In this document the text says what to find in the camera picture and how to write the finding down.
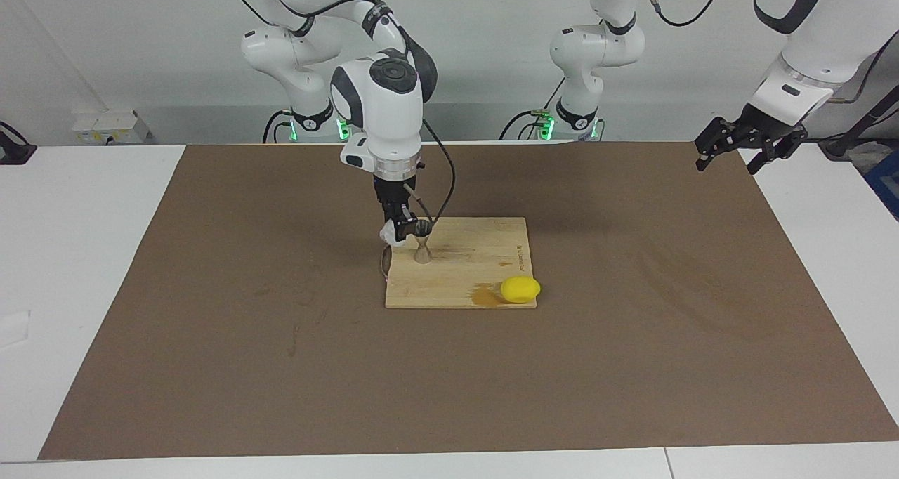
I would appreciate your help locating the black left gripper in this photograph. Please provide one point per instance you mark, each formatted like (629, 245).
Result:
(765, 128)

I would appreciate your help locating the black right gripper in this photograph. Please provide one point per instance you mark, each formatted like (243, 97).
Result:
(395, 194)

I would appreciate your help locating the small clear glass cup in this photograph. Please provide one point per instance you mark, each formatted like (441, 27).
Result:
(388, 233)

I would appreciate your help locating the steel double jigger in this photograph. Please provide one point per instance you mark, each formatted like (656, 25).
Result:
(423, 251)

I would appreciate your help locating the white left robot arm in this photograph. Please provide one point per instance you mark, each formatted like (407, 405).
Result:
(829, 36)

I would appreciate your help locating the bamboo cutting board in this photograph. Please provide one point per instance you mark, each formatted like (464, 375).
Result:
(470, 261)

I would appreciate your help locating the black stand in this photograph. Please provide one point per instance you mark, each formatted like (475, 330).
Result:
(860, 124)

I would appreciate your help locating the yellow lemon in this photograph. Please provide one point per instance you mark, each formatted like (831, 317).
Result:
(520, 289)

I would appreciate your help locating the brown table mat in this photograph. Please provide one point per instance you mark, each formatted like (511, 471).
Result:
(449, 381)

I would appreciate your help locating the white power strip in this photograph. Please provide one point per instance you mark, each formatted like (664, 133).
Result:
(109, 126)

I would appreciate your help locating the black clamp mount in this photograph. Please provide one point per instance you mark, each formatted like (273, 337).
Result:
(14, 152)

